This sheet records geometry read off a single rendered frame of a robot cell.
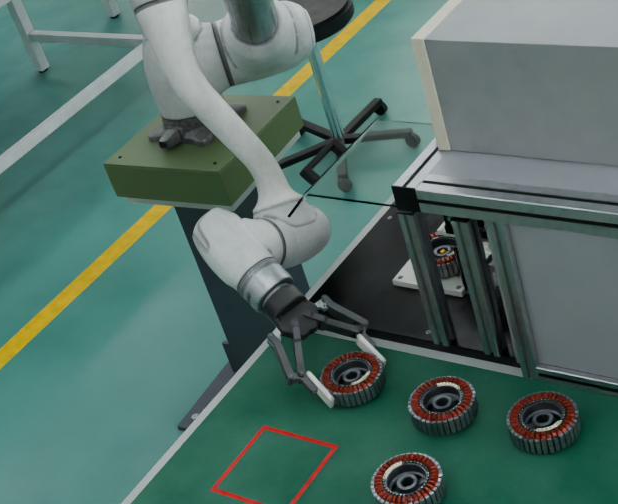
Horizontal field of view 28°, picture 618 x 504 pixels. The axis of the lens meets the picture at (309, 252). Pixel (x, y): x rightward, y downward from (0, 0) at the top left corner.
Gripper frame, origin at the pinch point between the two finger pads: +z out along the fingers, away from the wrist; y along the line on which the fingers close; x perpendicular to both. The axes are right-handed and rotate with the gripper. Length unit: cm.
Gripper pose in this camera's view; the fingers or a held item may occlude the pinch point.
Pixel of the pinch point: (351, 376)
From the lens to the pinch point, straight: 218.6
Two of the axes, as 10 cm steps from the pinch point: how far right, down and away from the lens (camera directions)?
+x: 0.6, -5.4, -8.4
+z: 6.4, 6.6, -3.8
